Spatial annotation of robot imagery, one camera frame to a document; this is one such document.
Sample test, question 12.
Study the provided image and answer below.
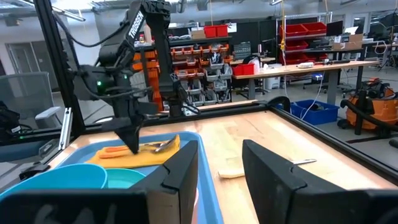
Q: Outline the red plastic bin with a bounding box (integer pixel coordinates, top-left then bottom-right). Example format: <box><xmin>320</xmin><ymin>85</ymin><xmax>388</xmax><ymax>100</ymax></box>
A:
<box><xmin>203</xmin><ymin>25</ymin><xmax>218</xmax><ymax>39</ymax></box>
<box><xmin>303</xmin><ymin>21</ymin><xmax>327</xmax><ymax>35</ymax></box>
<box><xmin>279</xmin><ymin>24</ymin><xmax>308</xmax><ymax>38</ymax></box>
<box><xmin>216</xmin><ymin>24</ymin><xmax>229</xmax><ymax>38</ymax></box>
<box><xmin>231</xmin><ymin>63</ymin><xmax>256</xmax><ymax>77</ymax></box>

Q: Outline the white cable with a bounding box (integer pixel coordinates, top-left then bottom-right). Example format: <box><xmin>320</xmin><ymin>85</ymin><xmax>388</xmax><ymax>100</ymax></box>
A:
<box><xmin>300</xmin><ymin>70</ymin><xmax>326</xmax><ymax>121</ymax></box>

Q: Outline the black aluminium frame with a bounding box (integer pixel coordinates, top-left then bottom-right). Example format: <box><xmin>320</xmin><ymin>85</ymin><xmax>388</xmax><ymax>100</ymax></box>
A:
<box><xmin>0</xmin><ymin>0</ymin><xmax>398</xmax><ymax>187</ymax></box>

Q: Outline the grey door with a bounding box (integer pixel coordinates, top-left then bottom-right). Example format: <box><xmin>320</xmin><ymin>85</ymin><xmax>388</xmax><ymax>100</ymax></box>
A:
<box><xmin>5</xmin><ymin>39</ymin><xmax>60</xmax><ymax>91</ymax></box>

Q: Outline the cardboard box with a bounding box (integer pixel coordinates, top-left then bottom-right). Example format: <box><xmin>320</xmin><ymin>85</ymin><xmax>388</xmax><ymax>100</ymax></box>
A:
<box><xmin>190</xmin><ymin>28</ymin><xmax>206</xmax><ymax>40</ymax></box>
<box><xmin>332</xmin><ymin>33</ymin><xmax>364</xmax><ymax>50</ymax></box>

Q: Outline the black electronics box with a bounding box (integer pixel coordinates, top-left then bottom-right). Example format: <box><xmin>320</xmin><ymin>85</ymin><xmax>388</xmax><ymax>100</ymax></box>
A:
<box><xmin>0</xmin><ymin>101</ymin><xmax>21</xmax><ymax>142</ymax></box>

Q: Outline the grey office chair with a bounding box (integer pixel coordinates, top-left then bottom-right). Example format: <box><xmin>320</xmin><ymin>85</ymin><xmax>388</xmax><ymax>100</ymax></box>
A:
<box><xmin>0</xmin><ymin>71</ymin><xmax>62</xmax><ymax>128</ymax></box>

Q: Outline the blue plastic bowl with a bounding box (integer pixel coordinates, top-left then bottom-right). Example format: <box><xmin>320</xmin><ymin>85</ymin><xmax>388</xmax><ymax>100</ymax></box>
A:
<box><xmin>0</xmin><ymin>163</ymin><xmax>108</xmax><ymax>202</ymax></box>

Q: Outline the orange shop vacuum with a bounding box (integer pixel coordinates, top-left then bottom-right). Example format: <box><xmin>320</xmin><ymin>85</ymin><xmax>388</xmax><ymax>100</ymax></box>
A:
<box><xmin>337</xmin><ymin>77</ymin><xmax>398</xmax><ymax>134</ymax></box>

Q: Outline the silver metal bracket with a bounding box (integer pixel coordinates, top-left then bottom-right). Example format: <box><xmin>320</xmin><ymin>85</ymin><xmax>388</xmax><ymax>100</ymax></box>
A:
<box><xmin>58</xmin><ymin>107</ymin><xmax>73</xmax><ymax>151</ymax></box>

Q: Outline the knife with cream handle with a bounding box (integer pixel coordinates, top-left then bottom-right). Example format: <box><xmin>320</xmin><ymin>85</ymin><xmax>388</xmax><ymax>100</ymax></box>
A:
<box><xmin>217</xmin><ymin>158</ymin><xmax>318</xmax><ymax>180</ymax></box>

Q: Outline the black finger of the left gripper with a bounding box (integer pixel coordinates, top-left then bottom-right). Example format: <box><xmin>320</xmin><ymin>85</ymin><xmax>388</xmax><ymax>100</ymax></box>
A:
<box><xmin>132</xmin><ymin>119</ymin><xmax>145</xmax><ymax>154</ymax></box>
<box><xmin>115</xmin><ymin>125</ymin><xmax>137</xmax><ymax>154</ymax></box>

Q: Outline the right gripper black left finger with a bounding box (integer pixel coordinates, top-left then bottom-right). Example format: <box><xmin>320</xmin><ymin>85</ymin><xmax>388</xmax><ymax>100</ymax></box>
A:
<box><xmin>0</xmin><ymin>140</ymin><xmax>199</xmax><ymax>224</ymax></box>

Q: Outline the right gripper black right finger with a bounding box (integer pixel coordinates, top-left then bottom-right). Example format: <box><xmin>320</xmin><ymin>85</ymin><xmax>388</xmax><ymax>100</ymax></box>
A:
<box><xmin>242</xmin><ymin>139</ymin><xmax>398</xmax><ymax>224</ymax></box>

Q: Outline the yellow cloth napkin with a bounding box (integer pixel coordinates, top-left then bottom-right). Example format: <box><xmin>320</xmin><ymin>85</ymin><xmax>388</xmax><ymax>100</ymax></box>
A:
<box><xmin>85</xmin><ymin>134</ymin><xmax>182</xmax><ymax>169</ymax></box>

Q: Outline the black monitor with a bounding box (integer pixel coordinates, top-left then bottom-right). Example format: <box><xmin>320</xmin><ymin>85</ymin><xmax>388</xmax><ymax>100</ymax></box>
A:
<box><xmin>325</xmin><ymin>20</ymin><xmax>345</xmax><ymax>37</ymax></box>

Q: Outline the white bucket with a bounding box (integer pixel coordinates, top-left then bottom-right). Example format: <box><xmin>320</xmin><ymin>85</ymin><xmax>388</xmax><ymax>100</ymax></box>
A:
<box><xmin>264</xmin><ymin>63</ymin><xmax>282</xmax><ymax>91</ymax></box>

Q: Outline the wooden workbench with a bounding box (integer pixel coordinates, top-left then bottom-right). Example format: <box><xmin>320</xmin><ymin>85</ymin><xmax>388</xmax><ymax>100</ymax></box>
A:
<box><xmin>231</xmin><ymin>60</ymin><xmax>380</xmax><ymax>106</ymax></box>

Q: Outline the blue plastic bin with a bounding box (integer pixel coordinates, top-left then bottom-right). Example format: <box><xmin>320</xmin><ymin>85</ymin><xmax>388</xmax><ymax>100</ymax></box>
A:
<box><xmin>291</xmin><ymin>99</ymin><xmax>340</xmax><ymax>126</ymax></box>

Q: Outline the blue plastic tray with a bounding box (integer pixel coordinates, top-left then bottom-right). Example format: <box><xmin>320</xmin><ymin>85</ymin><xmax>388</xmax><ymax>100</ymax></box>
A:
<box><xmin>55</xmin><ymin>130</ymin><xmax>225</xmax><ymax>224</ymax></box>

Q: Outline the yellow cord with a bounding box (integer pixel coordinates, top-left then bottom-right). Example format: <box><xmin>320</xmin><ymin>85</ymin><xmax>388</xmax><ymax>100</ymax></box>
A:
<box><xmin>279</xmin><ymin>0</ymin><xmax>286</xmax><ymax>52</ymax></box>

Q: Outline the teal round plate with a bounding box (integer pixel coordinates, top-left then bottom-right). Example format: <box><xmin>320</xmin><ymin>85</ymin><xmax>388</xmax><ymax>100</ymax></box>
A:
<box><xmin>104</xmin><ymin>167</ymin><xmax>147</xmax><ymax>190</ymax></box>

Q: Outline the metal wire shelf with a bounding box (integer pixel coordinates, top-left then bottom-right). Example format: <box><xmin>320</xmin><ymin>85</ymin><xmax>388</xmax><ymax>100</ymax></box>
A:
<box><xmin>275</xmin><ymin>12</ymin><xmax>333</xmax><ymax>85</ymax></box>

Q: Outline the spoon with orange handle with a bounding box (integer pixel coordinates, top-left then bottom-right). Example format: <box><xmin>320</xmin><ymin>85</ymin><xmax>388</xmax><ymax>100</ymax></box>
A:
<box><xmin>98</xmin><ymin>136</ymin><xmax>178</xmax><ymax>159</ymax></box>

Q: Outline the fork with orange handle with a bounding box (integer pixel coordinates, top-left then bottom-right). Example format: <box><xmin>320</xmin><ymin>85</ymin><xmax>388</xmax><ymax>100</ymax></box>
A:
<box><xmin>104</xmin><ymin>141</ymin><xmax>165</xmax><ymax>154</ymax></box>

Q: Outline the parts bin rack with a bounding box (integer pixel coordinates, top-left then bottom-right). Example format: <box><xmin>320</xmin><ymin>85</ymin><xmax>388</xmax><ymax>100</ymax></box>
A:
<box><xmin>132</xmin><ymin>35</ymin><xmax>234</xmax><ymax>108</ymax></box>

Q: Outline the black vacuum hose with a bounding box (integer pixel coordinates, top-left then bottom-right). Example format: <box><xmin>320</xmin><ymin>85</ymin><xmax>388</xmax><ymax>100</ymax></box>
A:
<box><xmin>340</xmin><ymin>98</ymin><xmax>398</xmax><ymax>133</ymax></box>

